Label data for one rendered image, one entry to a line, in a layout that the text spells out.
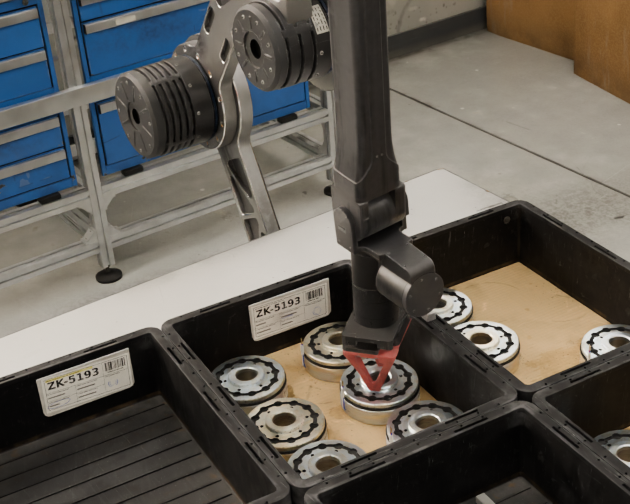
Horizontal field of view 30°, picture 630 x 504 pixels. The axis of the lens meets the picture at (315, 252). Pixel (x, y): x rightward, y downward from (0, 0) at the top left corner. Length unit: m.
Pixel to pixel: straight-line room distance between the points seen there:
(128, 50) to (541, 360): 2.02
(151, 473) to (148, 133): 0.97
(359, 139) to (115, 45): 2.11
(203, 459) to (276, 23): 0.70
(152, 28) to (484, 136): 1.40
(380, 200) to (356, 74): 0.18
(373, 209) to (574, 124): 3.02
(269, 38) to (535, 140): 2.48
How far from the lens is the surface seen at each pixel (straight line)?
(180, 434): 1.55
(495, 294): 1.78
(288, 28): 1.85
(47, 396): 1.56
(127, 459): 1.53
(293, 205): 3.86
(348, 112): 1.31
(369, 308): 1.45
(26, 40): 3.26
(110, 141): 3.44
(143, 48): 3.41
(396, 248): 1.38
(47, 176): 3.40
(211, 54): 2.30
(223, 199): 3.67
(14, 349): 2.03
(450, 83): 4.74
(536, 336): 1.68
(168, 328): 1.57
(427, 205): 2.30
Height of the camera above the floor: 1.77
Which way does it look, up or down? 30 degrees down
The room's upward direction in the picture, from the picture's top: 5 degrees counter-clockwise
